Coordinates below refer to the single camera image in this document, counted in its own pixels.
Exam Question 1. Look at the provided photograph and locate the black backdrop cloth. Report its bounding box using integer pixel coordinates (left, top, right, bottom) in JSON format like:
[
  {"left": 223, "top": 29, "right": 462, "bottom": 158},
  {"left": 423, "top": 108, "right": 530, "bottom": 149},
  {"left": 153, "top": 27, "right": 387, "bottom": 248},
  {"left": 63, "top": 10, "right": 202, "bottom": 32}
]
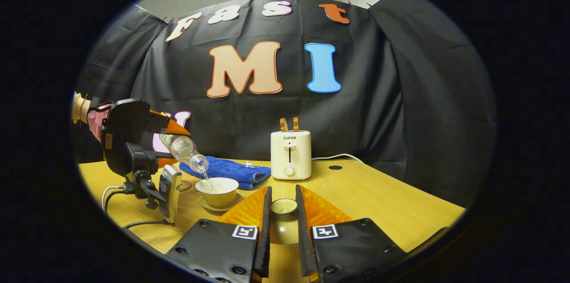
[{"left": 71, "top": 0, "right": 497, "bottom": 208}]

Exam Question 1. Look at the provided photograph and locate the white toaster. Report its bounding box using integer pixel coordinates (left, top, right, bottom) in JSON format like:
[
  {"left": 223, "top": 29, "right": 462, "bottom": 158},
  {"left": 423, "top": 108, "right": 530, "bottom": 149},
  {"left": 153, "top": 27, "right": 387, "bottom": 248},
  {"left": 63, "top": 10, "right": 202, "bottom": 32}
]
[{"left": 270, "top": 130, "right": 312, "bottom": 181}]

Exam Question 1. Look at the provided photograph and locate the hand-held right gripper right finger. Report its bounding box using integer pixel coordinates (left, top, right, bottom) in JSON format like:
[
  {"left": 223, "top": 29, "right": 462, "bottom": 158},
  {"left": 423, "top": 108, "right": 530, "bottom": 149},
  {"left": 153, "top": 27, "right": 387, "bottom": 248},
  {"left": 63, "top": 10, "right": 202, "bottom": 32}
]
[{"left": 295, "top": 184, "right": 408, "bottom": 283}]

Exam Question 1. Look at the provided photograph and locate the clear water bottle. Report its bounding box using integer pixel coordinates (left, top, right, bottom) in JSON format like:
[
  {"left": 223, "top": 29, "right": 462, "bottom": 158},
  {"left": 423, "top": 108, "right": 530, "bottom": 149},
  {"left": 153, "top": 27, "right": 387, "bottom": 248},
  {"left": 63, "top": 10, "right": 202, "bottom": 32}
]
[{"left": 160, "top": 134, "right": 209, "bottom": 174}]

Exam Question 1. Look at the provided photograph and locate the white toaster cable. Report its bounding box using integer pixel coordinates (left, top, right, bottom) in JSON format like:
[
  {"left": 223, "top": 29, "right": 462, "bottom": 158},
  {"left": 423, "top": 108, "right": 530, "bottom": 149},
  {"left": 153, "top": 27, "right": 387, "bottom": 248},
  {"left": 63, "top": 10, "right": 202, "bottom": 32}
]
[{"left": 311, "top": 154, "right": 365, "bottom": 164}]

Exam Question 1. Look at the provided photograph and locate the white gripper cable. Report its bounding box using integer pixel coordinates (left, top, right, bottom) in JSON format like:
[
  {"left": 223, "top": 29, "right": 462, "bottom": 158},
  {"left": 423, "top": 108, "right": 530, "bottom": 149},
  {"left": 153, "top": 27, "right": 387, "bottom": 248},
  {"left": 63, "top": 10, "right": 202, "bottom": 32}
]
[{"left": 102, "top": 185, "right": 127, "bottom": 212}]

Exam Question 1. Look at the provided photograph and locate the blue towel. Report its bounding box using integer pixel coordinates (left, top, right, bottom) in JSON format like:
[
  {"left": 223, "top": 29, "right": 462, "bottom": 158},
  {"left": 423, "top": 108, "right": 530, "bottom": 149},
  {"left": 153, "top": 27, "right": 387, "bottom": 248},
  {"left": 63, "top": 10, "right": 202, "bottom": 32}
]
[{"left": 179, "top": 156, "right": 271, "bottom": 191}]

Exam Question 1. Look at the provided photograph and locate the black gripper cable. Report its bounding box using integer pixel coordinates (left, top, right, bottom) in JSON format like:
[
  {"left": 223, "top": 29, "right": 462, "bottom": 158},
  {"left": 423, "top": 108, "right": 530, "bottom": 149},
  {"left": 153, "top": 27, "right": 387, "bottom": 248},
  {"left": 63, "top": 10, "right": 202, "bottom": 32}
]
[{"left": 122, "top": 219, "right": 172, "bottom": 230}]

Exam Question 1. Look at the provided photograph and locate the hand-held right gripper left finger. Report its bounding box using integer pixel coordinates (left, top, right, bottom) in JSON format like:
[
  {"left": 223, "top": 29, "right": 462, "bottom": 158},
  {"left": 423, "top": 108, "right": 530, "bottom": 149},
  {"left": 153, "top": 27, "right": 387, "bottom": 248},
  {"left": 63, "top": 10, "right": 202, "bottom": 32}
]
[{"left": 165, "top": 185, "right": 273, "bottom": 283}]

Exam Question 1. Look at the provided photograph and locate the cream teacup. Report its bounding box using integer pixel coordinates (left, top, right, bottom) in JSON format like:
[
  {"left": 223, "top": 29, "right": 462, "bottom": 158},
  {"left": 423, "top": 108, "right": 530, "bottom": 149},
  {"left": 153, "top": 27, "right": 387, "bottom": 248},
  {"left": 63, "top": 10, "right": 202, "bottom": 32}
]
[{"left": 195, "top": 177, "right": 239, "bottom": 208}]

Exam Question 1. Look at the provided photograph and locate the cream saucer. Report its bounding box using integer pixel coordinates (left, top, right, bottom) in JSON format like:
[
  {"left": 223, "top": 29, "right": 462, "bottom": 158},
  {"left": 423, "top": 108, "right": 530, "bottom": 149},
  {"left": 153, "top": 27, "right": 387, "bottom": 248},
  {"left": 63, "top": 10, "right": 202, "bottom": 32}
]
[{"left": 199, "top": 192, "right": 243, "bottom": 212}]

